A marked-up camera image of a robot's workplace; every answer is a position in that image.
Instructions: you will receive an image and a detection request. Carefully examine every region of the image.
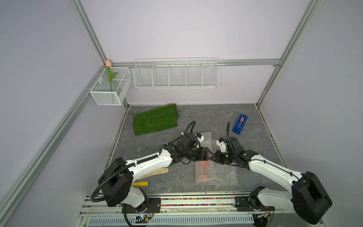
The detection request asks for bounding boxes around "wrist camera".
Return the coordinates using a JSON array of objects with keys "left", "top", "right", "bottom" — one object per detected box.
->
[
  {"left": 195, "top": 133, "right": 204, "bottom": 143},
  {"left": 216, "top": 138, "right": 227, "bottom": 153}
]

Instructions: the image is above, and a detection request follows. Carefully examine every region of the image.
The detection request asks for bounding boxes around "yellow blue handled tool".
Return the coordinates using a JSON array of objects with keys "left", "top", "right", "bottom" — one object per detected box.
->
[{"left": 131, "top": 181, "right": 149, "bottom": 187}]

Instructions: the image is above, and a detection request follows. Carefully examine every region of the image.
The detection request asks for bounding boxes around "red plastic wine glass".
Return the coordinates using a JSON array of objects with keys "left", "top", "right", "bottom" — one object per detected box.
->
[{"left": 199, "top": 161, "right": 210, "bottom": 182}]

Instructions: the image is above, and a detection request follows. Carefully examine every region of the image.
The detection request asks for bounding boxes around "green artificial grass mat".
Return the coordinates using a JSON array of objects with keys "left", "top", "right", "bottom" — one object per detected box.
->
[{"left": 133, "top": 104, "right": 179, "bottom": 136}]

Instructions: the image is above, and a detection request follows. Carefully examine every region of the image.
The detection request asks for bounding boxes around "white wire wall shelf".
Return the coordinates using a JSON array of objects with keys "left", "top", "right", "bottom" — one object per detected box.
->
[{"left": 133, "top": 58, "right": 219, "bottom": 89}]

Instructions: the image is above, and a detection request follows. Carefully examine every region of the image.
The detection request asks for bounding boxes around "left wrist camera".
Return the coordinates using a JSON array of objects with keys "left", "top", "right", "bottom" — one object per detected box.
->
[{"left": 195, "top": 133, "right": 204, "bottom": 143}]

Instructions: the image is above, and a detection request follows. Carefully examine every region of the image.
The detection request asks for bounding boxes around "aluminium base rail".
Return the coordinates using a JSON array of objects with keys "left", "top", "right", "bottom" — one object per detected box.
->
[{"left": 79, "top": 192, "right": 313, "bottom": 218}]

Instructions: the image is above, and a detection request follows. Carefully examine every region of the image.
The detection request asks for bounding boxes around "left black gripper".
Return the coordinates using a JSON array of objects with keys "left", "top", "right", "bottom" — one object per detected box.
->
[{"left": 183, "top": 147, "right": 214, "bottom": 161}]

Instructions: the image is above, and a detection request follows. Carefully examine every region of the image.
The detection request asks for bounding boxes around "blue tape dispenser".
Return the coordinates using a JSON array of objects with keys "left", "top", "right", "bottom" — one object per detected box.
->
[{"left": 232, "top": 114, "right": 248, "bottom": 134}]

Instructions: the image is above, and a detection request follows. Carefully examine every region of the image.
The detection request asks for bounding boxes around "artificial pink tulip flower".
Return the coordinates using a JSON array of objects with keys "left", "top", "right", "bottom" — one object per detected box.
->
[{"left": 105, "top": 60, "right": 118, "bottom": 92}]

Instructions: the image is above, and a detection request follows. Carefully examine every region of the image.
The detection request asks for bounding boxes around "clear bubble wrap sheet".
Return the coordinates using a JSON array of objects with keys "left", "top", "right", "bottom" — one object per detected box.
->
[{"left": 194, "top": 131, "right": 239, "bottom": 187}]

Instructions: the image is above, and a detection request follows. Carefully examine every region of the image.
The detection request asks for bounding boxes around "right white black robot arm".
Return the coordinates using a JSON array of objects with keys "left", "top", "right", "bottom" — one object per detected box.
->
[{"left": 212, "top": 137, "right": 332, "bottom": 225}]

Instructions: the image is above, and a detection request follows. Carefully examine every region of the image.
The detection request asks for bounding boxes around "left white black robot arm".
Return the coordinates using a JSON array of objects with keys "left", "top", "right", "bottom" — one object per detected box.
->
[{"left": 90, "top": 132, "right": 209, "bottom": 213}]

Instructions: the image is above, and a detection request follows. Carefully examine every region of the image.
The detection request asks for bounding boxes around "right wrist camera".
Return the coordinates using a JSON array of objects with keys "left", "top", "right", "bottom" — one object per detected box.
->
[{"left": 216, "top": 138, "right": 227, "bottom": 153}]

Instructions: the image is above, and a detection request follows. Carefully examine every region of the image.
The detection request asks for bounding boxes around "white mesh wall basket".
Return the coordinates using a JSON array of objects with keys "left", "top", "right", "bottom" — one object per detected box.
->
[{"left": 90, "top": 67, "right": 132, "bottom": 106}]

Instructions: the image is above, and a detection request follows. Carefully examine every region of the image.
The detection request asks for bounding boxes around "cream work glove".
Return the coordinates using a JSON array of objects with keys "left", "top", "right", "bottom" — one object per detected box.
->
[{"left": 139, "top": 167, "right": 169, "bottom": 180}]

